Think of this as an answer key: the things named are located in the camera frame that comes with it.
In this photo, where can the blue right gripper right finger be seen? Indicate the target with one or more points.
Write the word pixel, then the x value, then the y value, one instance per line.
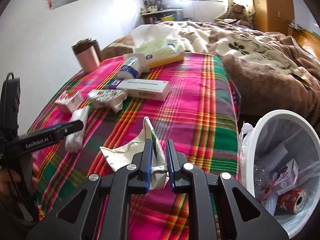
pixel 175 161

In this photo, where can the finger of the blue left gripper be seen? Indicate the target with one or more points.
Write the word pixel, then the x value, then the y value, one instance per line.
pixel 56 125

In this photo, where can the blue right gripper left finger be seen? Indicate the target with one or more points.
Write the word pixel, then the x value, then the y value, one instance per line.
pixel 146 165

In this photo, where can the white tissue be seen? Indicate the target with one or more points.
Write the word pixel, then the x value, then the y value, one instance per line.
pixel 74 141

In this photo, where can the red white small box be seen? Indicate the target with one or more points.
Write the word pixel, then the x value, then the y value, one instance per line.
pixel 69 101

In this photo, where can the cream paper bag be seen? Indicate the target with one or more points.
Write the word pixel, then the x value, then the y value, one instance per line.
pixel 123 155

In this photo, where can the patterned paper cup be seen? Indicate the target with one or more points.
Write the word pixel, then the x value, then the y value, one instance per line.
pixel 107 98

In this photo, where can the white purple long box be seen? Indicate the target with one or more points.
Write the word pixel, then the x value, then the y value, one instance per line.
pixel 144 89

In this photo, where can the purple white carton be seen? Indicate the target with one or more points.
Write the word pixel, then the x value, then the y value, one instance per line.
pixel 287 179

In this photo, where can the red cartoon snack can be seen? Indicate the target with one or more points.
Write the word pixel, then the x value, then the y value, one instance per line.
pixel 293 201

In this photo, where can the white trash bin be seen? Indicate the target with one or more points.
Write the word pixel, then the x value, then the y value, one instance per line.
pixel 279 166

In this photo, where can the person's left hand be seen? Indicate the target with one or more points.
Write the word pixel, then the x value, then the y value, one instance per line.
pixel 9 177

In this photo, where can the pink brown tumbler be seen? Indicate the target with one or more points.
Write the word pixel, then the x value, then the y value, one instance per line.
pixel 88 54

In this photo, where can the blue white wipes roll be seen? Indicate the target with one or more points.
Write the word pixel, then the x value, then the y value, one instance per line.
pixel 133 67

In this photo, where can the yellow tissue pack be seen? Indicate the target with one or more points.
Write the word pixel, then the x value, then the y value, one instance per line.
pixel 158 44

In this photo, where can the brown paw print blanket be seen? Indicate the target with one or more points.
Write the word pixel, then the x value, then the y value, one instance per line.
pixel 270 70

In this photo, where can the brown teddy bear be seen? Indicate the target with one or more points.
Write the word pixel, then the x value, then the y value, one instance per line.
pixel 238 13

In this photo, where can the wooden wardrobe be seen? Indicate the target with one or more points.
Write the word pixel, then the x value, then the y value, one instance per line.
pixel 290 17

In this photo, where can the grey wall shelf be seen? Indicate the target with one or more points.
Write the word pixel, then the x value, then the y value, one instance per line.
pixel 154 13

